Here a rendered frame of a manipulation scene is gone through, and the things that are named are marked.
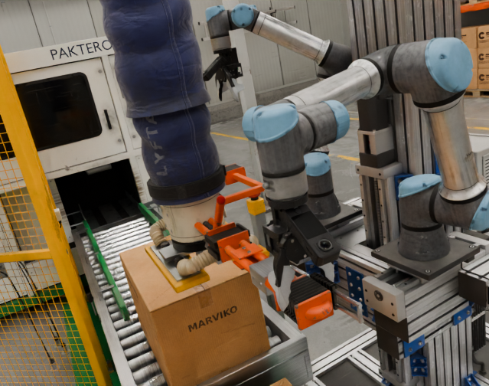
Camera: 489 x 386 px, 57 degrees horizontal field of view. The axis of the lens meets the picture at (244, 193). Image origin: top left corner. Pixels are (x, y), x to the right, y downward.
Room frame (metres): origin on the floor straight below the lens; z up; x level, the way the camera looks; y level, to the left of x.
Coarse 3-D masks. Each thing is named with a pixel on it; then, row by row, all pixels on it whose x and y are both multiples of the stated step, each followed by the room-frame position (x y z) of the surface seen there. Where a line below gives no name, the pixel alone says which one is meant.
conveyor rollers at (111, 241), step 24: (96, 240) 3.16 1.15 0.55; (120, 240) 3.06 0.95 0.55; (144, 240) 3.01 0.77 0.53; (96, 264) 2.72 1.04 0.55; (120, 264) 2.68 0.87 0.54; (120, 288) 2.33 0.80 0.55; (120, 312) 2.06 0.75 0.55; (120, 336) 1.87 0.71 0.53; (144, 336) 1.82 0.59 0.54; (144, 360) 1.64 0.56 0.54; (144, 384) 1.47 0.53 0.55
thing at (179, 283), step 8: (168, 240) 1.38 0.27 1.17; (152, 248) 1.34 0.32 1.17; (160, 248) 1.33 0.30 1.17; (152, 256) 1.29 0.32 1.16; (160, 256) 1.27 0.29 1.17; (184, 256) 1.24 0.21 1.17; (160, 264) 1.22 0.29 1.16; (168, 264) 1.20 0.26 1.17; (176, 264) 1.16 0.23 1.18; (168, 272) 1.16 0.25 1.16; (176, 272) 1.14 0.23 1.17; (200, 272) 1.12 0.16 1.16; (168, 280) 1.12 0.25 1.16; (176, 280) 1.10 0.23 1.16; (184, 280) 1.09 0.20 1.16; (192, 280) 1.09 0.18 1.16; (200, 280) 1.09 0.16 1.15; (208, 280) 1.10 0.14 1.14; (176, 288) 1.07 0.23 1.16; (184, 288) 1.07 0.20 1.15
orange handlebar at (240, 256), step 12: (240, 180) 1.55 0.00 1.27; (252, 180) 1.49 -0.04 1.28; (240, 192) 1.38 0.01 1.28; (252, 192) 1.39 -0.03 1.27; (204, 228) 1.14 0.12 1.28; (240, 240) 1.01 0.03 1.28; (228, 252) 0.97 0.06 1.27; (240, 252) 0.94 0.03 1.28; (252, 252) 0.93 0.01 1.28; (240, 264) 0.91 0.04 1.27; (312, 312) 0.67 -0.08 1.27; (324, 312) 0.67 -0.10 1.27
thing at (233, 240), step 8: (232, 224) 1.09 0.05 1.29; (240, 224) 1.08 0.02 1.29; (208, 232) 1.06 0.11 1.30; (216, 232) 1.07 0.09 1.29; (224, 232) 1.07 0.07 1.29; (232, 232) 1.06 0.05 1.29; (240, 232) 1.02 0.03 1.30; (248, 232) 1.03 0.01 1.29; (208, 240) 1.03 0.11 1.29; (216, 240) 1.02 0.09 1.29; (224, 240) 1.00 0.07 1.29; (232, 240) 1.01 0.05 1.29; (248, 240) 1.02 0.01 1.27; (208, 248) 1.05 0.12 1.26; (216, 248) 1.00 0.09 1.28; (216, 256) 1.00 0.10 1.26; (224, 256) 1.00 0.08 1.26
